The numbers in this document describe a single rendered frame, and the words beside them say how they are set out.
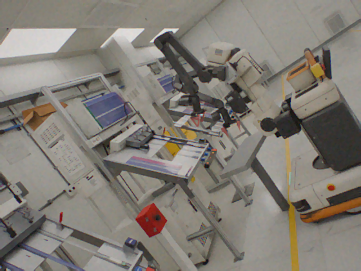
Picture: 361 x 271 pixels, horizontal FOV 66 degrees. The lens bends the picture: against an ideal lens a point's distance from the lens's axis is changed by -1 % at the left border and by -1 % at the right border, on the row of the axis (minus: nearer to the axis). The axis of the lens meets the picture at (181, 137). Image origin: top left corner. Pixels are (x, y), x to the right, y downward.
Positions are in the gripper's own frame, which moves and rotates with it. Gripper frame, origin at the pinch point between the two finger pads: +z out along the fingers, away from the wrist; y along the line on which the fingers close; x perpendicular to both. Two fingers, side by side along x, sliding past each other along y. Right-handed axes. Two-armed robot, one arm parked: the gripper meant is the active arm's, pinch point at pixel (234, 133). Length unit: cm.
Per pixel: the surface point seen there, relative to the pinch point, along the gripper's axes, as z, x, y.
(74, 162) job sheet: -32, -13, 127
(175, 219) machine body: 39, -28, 66
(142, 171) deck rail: -1, -6, 74
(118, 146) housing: -33, -19, 89
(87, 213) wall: -18, -151, 189
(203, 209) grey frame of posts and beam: 41, -10, 42
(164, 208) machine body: 29, -22, 70
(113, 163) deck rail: -16, -7, 94
